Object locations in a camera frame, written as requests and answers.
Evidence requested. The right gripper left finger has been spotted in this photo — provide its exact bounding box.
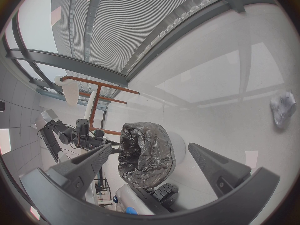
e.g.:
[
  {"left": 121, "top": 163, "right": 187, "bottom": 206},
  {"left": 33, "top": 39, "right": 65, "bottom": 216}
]
[{"left": 46, "top": 142, "right": 113, "bottom": 200}]

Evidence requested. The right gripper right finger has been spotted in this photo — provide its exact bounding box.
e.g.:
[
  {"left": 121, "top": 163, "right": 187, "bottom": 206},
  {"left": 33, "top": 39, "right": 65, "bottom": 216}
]
[{"left": 188, "top": 142, "right": 252, "bottom": 199}]

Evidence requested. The black plastic bag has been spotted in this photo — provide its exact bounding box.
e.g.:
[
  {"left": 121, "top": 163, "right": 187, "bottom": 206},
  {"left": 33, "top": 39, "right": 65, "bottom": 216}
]
[{"left": 118, "top": 122, "right": 177, "bottom": 189}]

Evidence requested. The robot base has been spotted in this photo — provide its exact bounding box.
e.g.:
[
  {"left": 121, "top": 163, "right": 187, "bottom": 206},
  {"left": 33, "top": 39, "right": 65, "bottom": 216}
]
[{"left": 85, "top": 163, "right": 180, "bottom": 216}]

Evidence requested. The white trash bin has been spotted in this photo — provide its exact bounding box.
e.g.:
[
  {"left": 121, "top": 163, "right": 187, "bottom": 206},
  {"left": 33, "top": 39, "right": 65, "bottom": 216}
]
[{"left": 167, "top": 131, "right": 187, "bottom": 168}]

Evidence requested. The white padded wooden chair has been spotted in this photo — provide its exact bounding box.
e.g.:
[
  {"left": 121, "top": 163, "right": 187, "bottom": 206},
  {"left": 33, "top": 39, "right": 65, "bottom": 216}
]
[{"left": 54, "top": 75, "right": 140, "bottom": 136}]

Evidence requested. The crumpled white paper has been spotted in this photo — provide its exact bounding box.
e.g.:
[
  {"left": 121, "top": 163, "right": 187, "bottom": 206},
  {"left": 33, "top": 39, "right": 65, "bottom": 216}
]
[{"left": 270, "top": 91, "right": 296, "bottom": 129}]

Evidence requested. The window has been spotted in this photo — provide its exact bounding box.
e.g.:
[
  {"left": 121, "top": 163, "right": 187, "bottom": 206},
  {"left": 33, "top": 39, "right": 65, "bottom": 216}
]
[{"left": 2, "top": 0, "right": 277, "bottom": 107}]

